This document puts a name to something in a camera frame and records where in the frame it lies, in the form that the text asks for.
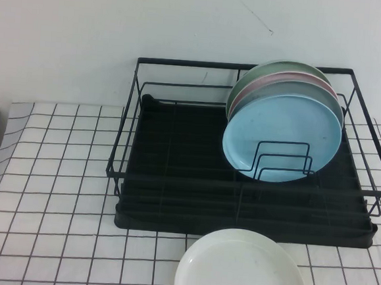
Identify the light blue plate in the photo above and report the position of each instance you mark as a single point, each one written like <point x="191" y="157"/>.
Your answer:
<point x="277" y="129"/>

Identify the green plate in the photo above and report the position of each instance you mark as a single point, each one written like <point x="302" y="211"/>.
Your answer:
<point x="244" y="84"/>

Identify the pink plate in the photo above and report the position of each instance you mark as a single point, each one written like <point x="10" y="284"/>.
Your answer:
<point x="281" y="76"/>

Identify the grey-blue plate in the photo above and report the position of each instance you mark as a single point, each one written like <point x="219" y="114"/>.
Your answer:
<point x="297" y="89"/>

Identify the white plate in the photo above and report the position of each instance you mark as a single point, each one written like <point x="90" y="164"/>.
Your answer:
<point x="239" y="275"/>

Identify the white black-grid tablecloth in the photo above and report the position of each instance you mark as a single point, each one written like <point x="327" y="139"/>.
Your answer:
<point x="57" y="204"/>

